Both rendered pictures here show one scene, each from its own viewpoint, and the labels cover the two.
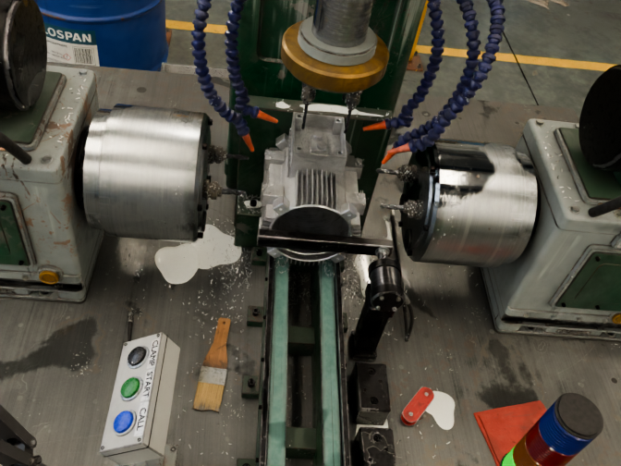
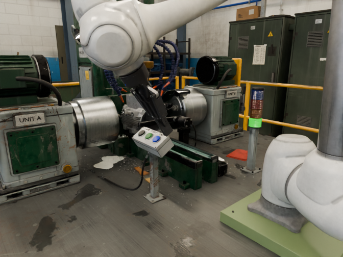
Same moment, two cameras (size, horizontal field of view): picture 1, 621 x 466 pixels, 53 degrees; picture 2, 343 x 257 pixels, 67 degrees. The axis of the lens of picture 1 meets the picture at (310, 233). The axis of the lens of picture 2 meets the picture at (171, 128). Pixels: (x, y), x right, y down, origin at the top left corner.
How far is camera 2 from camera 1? 92 cm
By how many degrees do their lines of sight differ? 40
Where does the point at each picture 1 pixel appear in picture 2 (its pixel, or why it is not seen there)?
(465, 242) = (194, 108)
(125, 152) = (88, 103)
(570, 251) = (217, 103)
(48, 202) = (68, 124)
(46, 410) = (99, 205)
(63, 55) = not seen: outside the picture
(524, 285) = (212, 121)
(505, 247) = (203, 107)
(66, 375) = (95, 196)
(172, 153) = (103, 101)
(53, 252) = (68, 154)
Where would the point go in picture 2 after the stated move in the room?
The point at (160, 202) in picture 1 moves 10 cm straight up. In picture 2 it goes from (106, 116) to (105, 95)
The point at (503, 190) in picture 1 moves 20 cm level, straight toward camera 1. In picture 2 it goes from (194, 92) to (202, 97)
